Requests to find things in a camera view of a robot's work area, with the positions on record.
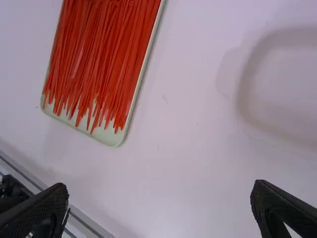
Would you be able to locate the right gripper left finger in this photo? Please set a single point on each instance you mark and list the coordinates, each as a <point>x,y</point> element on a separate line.
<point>37,213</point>

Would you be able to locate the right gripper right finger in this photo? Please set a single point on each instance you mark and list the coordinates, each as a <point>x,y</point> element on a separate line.
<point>277,213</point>

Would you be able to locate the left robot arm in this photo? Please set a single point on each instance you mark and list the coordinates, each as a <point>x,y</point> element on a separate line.
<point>10,188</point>

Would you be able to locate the silver rails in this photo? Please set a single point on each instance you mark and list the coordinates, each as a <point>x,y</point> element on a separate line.
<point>79,224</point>

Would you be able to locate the pale tray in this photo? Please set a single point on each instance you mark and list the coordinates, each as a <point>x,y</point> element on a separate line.
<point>111,139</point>

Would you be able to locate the white dish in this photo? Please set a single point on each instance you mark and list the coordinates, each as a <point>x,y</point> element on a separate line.
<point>284,86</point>

